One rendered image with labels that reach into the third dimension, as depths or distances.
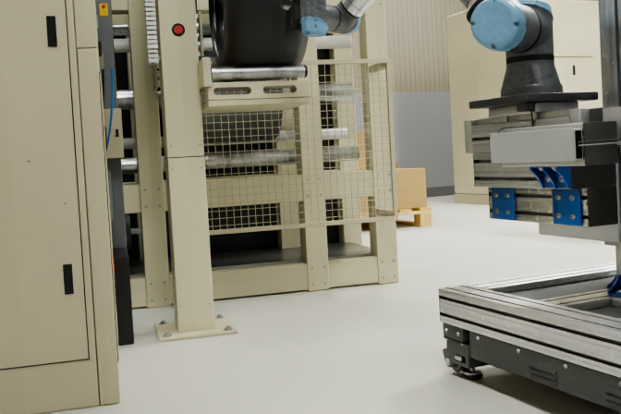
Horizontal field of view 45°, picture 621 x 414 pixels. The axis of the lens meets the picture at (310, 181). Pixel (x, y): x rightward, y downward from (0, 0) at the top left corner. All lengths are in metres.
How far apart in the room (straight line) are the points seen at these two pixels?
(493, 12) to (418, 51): 7.69
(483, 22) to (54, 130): 1.07
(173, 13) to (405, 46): 6.87
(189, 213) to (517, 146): 1.31
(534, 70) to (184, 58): 1.27
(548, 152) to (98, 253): 1.10
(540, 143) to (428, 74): 7.89
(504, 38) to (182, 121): 1.27
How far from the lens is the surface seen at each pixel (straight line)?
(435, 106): 9.54
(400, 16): 9.44
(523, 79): 1.92
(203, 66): 2.57
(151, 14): 2.71
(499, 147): 1.78
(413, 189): 5.90
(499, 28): 1.81
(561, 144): 1.63
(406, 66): 9.38
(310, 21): 2.15
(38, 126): 1.97
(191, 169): 2.66
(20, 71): 1.98
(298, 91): 2.64
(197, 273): 2.69
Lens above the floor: 0.60
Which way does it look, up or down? 2 degrees down
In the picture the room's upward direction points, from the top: 3 degrees counter-clockwise
